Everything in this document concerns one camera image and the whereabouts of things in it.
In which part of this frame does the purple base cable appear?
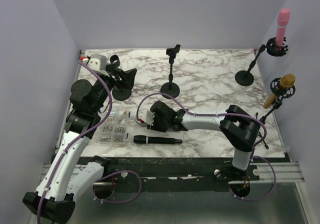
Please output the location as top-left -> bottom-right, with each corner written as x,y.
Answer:
228,155 -> 277,202
93,170 -> 144,205

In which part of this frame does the clear plastic screw box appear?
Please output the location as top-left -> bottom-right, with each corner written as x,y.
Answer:
99,110 -> 131,145

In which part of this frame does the black tripod microphone stand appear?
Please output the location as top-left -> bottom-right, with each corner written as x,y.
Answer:
254,76 -> 297,150

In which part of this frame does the aluminium extrusion rail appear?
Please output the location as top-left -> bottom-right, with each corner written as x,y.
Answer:
38,161 -> 306,185

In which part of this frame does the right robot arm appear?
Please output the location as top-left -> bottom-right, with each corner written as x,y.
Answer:
138,101 -> 261,180

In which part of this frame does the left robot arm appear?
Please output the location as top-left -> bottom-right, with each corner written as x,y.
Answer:
22,68 -> 137,224

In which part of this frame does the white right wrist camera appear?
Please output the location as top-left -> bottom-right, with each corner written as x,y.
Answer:
137,110 -> 155,126

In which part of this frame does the pink microphone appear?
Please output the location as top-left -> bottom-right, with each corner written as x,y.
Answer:
275,8 -> 291,51

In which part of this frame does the black shock-mount desk stand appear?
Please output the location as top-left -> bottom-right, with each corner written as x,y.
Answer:
234,36 -> 290,87

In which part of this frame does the black handheld microphone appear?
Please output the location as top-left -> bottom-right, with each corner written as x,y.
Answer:
133,135 -> 183,145

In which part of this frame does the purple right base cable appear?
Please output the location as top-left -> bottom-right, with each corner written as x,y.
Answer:
228,155 -> 277,202

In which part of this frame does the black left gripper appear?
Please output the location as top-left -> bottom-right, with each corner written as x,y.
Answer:
92,63 -> 137,114

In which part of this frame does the black clamp microphone stand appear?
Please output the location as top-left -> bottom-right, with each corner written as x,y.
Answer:
109,54 -> 132,101

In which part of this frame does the black metal base rail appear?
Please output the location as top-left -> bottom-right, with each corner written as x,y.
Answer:
49,155 -> 261,195

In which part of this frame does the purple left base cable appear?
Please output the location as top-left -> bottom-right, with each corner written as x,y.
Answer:
93,170 -> 144,205

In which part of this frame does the gold microphone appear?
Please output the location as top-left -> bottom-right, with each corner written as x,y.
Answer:
263,74 -> 296,109

